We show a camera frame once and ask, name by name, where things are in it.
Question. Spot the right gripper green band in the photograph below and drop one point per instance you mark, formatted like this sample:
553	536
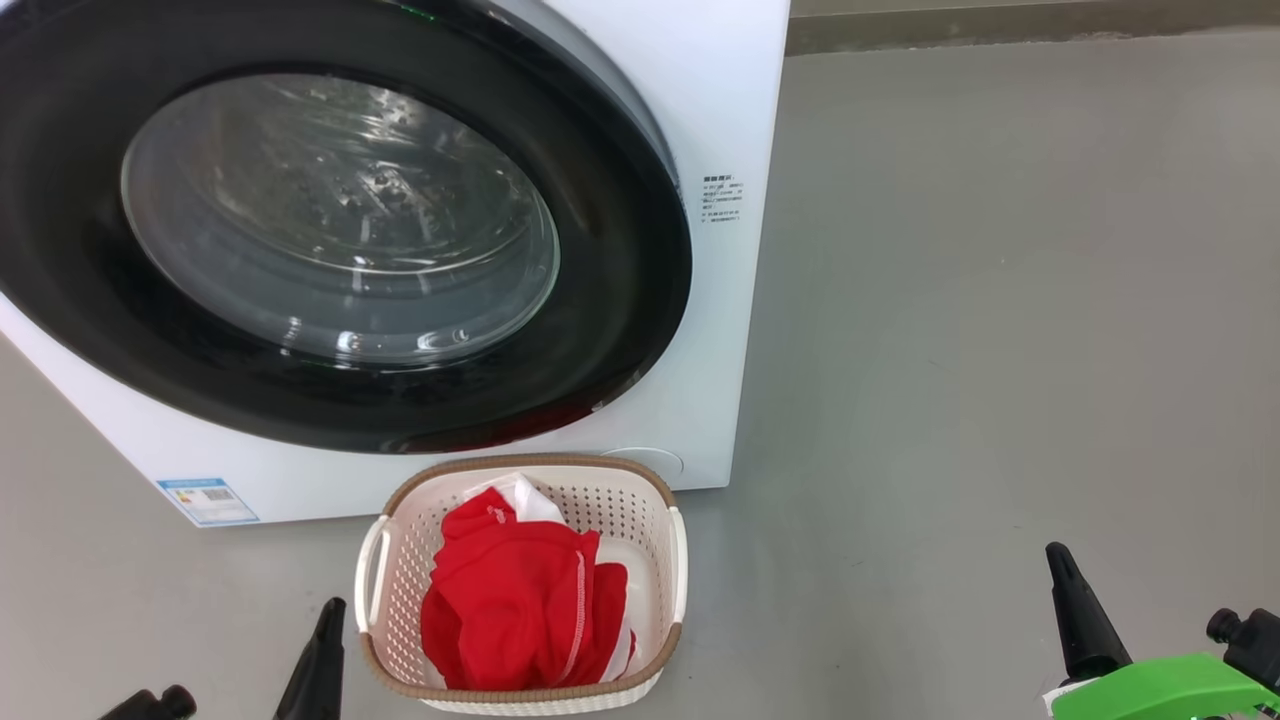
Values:
1160	690

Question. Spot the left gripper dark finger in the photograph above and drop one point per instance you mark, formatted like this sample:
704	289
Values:
335	690
305	690

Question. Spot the red garment with white stripes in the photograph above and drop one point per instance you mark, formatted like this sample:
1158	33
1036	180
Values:
510	610

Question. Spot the black round glass washer door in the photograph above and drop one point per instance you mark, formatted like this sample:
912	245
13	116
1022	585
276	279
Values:
340	220

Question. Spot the cream laundry basket brown rim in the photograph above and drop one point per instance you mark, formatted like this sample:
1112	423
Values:
655	560

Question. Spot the white front-load washing machine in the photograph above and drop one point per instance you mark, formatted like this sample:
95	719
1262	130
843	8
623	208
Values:
720	350

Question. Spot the blue energy label sticker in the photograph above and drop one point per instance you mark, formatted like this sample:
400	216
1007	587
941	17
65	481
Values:
205	500

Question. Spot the round white filter cover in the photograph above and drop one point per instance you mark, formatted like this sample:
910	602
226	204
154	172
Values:
660	460

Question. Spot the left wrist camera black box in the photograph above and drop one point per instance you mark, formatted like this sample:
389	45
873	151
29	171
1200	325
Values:
160	705

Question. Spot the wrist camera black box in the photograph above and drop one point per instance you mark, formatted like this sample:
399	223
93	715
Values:
160	705
1255	645

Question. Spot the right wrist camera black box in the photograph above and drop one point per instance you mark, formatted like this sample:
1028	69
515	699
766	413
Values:
1255	645

